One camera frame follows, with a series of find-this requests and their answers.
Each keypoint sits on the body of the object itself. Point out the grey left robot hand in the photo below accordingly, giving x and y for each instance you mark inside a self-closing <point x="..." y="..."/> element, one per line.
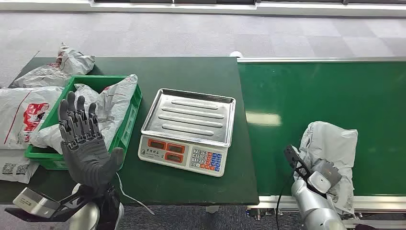
<point x="85" y="158"/>

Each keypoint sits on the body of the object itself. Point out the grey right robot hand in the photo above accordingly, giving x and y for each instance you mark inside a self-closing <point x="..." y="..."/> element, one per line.
<point x="330" y="171"/>

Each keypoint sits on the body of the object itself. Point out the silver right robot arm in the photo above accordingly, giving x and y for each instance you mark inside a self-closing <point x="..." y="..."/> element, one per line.
<point x="314" y="212"/>

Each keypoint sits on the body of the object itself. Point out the green plastic crate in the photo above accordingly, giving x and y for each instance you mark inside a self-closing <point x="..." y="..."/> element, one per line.
<point x="128" y="125"/>

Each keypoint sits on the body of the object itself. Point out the large grey printed courier bag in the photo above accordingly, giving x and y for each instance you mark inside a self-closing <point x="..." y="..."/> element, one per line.
<point x="114" y="104"/>

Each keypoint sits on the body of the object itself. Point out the small crumpled grey courier bag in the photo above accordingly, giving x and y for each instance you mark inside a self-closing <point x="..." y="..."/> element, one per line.
<point x="85" y="92"/>

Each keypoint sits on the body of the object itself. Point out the white courier bag QR codes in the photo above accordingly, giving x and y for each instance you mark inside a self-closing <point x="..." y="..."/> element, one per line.
<point x="16" y="171"/>

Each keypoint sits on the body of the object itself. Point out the white electronic scale body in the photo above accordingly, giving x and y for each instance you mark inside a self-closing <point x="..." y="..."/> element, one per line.
<point x="158" y="155"/>

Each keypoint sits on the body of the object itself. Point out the white courier bag red print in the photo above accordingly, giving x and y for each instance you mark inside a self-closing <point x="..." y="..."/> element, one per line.
<point x="16" y="108"/>

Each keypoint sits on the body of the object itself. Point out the grey courier bag red lines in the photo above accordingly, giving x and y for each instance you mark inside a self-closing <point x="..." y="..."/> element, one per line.
<point x="63" y="66"/>

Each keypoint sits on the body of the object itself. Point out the stainless steel scale tray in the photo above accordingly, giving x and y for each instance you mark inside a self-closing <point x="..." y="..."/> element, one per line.
<point x="190" y="117"/>

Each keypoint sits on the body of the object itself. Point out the white table foot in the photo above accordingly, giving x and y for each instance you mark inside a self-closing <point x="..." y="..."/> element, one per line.
<point x="212" y="209"/>

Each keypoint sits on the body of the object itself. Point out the white round cap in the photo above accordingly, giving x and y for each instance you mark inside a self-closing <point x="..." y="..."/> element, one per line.
<point x="236" y="54"/>

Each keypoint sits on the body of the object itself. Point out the white window sill ledge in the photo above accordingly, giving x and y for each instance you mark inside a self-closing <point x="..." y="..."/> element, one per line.
<point x="190" y="8"/>

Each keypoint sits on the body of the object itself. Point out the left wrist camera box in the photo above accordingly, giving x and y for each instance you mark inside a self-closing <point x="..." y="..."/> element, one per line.
<point x="35" y="201"/>

